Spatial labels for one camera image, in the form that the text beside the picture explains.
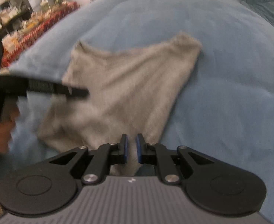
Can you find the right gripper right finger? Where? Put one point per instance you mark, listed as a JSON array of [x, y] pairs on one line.
[[158, 156]]

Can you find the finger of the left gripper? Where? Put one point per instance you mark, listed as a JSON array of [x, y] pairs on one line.
[[47, 87]]

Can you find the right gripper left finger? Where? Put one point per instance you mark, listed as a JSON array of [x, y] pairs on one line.
[[103, 158]]

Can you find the grey knit polo shirt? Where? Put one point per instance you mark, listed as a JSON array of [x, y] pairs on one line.
[[130, 92]]

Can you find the person's left hand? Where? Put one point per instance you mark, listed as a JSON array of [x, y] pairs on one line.
[[5, 129]]

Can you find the red patterned tablecloth table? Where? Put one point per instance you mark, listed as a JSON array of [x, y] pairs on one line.
[[35, 32]]

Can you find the blue plush duvet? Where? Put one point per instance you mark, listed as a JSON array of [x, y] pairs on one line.
[[227, 108]]

